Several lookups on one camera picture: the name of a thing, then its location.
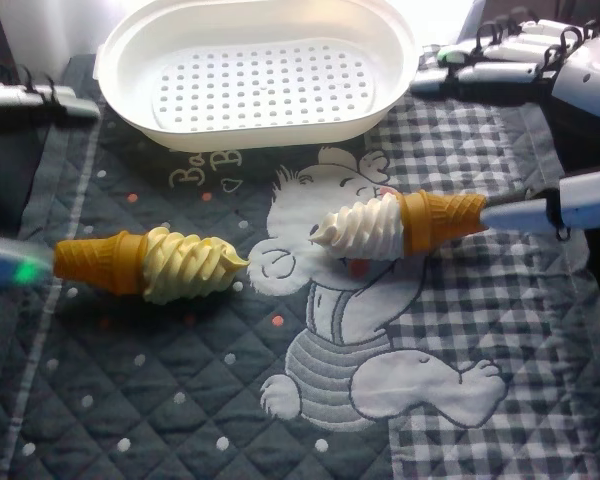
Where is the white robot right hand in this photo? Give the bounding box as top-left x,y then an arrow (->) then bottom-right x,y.
408,5 -> 600,242

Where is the white swirl toy ice cream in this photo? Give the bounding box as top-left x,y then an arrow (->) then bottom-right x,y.
308,188 -> 489,262

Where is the yellow swirl toy ice cream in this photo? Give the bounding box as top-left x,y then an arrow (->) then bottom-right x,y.
53,225 -> 252,307

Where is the grey quilt with bear print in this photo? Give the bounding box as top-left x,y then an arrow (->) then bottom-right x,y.
0,43 -> 600,480

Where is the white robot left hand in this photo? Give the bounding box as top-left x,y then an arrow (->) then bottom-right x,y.
0,62 -> 102,290

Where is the white perforated oval tray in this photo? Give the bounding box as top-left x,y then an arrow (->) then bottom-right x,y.
95,0 -> 424,152

